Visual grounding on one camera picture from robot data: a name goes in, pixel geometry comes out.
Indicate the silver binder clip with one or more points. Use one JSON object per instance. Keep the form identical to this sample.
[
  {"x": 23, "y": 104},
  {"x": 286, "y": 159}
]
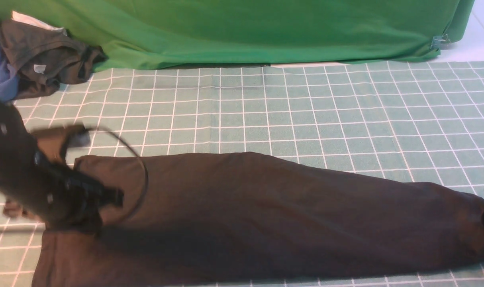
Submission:
[{"x": 440, "y": 42}]

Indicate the white cloth behind pile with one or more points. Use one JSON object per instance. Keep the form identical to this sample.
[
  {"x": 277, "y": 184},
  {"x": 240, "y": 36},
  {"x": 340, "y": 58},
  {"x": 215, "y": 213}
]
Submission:
[{"x": 26, "y": 19}]

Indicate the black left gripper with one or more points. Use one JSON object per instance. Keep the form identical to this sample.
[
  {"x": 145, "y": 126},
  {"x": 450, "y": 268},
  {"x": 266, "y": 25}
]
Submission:
[{"x": 75, "y": 199}]

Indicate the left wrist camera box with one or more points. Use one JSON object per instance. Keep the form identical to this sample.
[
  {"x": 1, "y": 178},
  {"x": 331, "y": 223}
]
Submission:
[{"x": 55, "y": 141}]

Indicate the green backdrop cloth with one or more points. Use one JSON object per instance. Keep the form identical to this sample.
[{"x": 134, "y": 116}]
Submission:
[{"x": 158, "y": 34}]

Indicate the crumpled dark gray garment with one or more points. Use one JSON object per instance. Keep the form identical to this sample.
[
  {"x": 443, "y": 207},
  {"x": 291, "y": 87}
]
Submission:
[{"x": 44, "y": 59}]

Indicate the green grid-pattern mat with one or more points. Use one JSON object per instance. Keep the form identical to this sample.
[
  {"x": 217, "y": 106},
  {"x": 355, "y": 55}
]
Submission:
[{"x": 400, "y": 121}]

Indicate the dark gray long-sleeve shirt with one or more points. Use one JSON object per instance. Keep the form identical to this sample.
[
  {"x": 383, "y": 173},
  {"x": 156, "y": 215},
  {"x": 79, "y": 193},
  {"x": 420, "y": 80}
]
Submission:
[{"x": 210, "y": 218}]

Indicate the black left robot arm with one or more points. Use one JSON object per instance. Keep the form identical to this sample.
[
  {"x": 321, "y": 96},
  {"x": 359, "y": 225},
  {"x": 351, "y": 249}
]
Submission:
[{"x": 34, "y": 174}]

